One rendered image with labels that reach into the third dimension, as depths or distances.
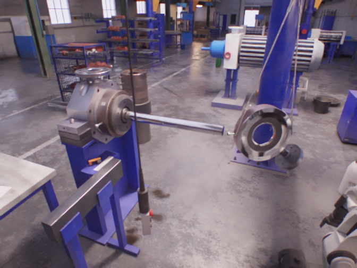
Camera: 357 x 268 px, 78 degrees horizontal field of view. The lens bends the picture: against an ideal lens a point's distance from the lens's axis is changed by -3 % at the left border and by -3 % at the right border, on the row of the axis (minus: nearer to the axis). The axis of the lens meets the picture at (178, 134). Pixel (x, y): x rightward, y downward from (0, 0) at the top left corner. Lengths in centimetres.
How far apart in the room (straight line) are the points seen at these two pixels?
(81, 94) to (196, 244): 157
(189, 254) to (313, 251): 107
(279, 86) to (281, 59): 31
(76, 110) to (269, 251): 193
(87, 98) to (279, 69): 207
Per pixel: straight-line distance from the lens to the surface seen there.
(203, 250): 217
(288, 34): 284
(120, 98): 176
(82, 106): 175
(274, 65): 286
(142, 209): 101
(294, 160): 171
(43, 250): 244
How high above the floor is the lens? 178
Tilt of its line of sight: 28 degrees down
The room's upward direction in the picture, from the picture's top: straight up
